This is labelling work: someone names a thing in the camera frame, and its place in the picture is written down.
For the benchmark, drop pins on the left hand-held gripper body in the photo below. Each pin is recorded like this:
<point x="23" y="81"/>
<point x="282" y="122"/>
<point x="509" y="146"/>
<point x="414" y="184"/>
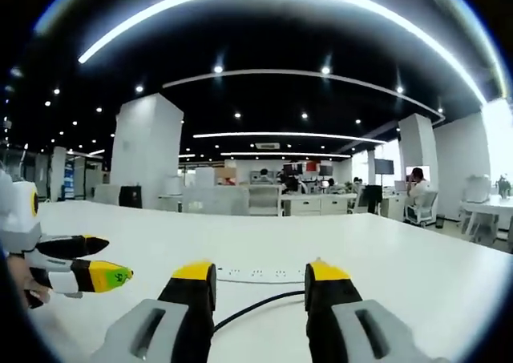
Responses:
<point x="18" y="214"/>

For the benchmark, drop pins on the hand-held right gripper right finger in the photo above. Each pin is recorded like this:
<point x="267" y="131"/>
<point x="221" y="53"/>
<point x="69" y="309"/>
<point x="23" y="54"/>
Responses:
<point x="344" y="319"/>

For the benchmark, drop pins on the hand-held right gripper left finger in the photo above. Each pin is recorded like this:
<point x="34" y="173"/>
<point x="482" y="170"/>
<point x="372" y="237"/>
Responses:
<point x="180" y="319"/>

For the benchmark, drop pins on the white USB port power strip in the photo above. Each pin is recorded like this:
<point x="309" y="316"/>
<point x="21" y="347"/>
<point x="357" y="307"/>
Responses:
<point x="260" y="273"/>

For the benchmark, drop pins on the white-screen desk monitor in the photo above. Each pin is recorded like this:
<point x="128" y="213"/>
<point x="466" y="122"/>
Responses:
<point x="409" y="174"/>

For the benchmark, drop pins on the white background desk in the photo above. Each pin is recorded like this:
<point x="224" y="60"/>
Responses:
<point x="487" y="210"/>

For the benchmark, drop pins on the person's left hand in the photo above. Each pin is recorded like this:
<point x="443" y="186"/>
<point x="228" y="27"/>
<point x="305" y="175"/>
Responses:
<point x="20" y="275"/>

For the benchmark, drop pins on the blue standing banner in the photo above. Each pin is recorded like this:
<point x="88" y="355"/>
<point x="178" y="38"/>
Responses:
<point x="69" y="180"/>

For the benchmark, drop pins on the black chair back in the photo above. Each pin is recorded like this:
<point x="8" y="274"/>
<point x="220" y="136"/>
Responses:
<point x="130" y="196"/>

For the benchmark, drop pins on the white drawer cabinet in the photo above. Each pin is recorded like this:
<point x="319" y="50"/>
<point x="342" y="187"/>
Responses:
<point x="316" y="204"/>

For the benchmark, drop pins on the white air purifier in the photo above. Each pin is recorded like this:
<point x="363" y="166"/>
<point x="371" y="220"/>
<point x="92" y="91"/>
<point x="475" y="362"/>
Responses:
<point x="174" y="186"/>

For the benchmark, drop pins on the white mesh office chair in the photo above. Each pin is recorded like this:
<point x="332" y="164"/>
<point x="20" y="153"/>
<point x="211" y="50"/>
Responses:
<point x="264" y="200"/>

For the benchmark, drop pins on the monitor on stand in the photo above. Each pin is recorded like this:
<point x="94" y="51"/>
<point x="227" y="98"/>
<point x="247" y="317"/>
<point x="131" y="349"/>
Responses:
<point x="384" y="166"/>

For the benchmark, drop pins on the white printer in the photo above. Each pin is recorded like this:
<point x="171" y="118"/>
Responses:
<point x="477" y="188"/>

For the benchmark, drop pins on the ceiling air vent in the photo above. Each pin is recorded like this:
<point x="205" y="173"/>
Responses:
<point x="267" y="145"/>

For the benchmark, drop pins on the thin ceiling light strip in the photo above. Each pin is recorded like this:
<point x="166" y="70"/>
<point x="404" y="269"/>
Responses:
<point x="288" y="135"/>

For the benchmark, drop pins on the green potted plant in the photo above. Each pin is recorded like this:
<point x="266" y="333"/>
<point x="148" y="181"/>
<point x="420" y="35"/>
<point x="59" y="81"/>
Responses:
<point x="504" y="186"/>

